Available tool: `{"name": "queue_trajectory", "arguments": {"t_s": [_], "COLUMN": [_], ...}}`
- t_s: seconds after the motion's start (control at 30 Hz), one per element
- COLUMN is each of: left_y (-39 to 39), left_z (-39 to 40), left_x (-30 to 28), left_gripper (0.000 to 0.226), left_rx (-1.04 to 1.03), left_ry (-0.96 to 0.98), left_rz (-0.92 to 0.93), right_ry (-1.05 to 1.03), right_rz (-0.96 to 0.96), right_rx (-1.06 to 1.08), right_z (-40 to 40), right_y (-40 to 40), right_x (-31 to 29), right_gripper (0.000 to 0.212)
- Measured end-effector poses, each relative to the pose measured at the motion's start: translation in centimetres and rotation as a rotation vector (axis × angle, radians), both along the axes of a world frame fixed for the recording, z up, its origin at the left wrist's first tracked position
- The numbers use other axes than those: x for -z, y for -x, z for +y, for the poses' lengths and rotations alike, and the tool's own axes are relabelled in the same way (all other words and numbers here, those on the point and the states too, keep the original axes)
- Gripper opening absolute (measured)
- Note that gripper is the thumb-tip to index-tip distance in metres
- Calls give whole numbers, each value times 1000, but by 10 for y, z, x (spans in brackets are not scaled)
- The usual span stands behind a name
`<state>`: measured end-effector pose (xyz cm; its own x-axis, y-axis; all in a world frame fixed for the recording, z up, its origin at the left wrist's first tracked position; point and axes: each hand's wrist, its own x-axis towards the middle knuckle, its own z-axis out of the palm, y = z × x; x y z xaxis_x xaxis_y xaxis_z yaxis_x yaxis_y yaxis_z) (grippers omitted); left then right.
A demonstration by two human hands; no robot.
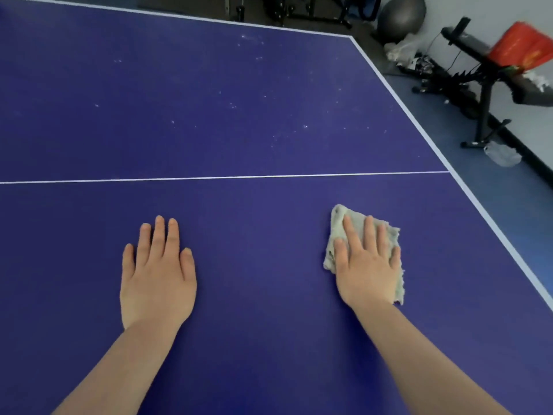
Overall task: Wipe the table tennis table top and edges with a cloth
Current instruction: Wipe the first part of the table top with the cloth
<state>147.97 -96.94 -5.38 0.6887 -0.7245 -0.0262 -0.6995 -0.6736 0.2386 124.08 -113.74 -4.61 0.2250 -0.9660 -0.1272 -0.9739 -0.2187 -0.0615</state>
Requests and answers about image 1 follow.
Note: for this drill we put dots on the person's right forearm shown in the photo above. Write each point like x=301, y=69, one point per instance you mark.
x=423, y=367

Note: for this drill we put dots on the grey cleaning cloth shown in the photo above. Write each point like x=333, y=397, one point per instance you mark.
x=337, y=220

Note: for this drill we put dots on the clear plastic bag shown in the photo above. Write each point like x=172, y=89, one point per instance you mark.
x=503, y=154

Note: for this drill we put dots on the person's left hand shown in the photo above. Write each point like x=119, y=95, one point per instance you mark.
x=157, y=289

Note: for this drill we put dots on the black rubber floor mat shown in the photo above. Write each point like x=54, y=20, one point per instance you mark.
x=194, y=6

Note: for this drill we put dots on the person's left forearm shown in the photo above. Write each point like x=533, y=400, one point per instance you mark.
x=121, y=371

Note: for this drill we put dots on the person's right hand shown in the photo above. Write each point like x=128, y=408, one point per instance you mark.
x=367, y=276

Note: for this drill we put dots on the black gym machine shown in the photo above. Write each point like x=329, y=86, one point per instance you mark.
x=276, y=4

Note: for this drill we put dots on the grey exercise ball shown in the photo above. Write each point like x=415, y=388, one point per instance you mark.
x=402, y=17

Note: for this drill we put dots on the black equipment base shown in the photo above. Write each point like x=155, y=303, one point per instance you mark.
x=449, y=86

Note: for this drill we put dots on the blue table tennis table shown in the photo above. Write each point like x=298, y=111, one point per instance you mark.
x=216, y=103

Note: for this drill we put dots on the red plastic bag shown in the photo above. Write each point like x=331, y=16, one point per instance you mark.
x=522, y=49

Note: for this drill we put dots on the black padded weight bench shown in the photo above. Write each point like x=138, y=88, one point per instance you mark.
x=466, y=40

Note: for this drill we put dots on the white crumpled plastic bag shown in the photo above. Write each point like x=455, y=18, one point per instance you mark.
x=402, y=49

